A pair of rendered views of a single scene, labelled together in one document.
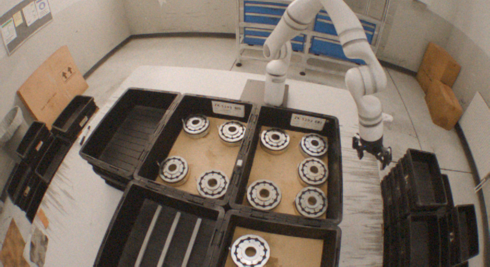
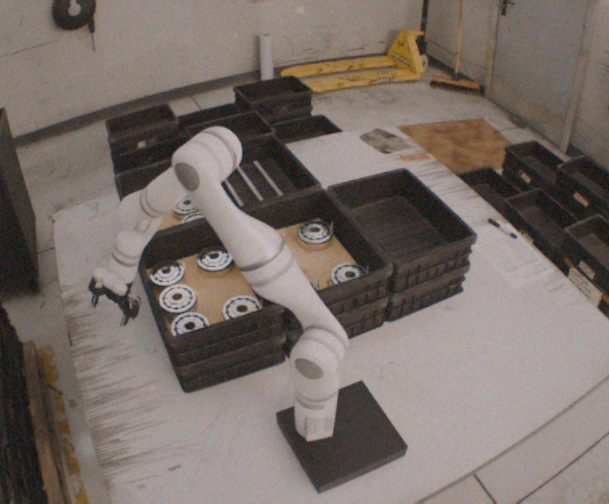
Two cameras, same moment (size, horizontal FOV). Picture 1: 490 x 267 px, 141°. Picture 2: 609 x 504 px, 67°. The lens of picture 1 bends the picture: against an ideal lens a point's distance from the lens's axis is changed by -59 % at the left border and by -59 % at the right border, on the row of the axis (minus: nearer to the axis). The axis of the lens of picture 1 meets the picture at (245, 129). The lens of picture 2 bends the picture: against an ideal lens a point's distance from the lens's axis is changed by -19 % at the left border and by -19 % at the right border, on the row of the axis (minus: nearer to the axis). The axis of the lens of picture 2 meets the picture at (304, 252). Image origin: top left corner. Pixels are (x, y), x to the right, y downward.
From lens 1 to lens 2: 150 cm
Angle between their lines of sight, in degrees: 85
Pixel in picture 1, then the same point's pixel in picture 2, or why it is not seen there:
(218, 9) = not seen: outside the picture
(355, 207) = (112, 349)
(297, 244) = not seen: hidden behind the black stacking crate
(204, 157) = (304, 265)
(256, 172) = (238, 281)
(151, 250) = (270, 193)
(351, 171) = (129, 392)
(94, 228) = not seen: hidden behind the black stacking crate
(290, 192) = (193, 282)
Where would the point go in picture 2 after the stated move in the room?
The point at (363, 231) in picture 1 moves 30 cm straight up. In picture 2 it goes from (95, 329) to (67, 254)
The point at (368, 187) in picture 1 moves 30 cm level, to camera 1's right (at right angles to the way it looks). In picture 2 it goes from (98, 380) to (15, 423)
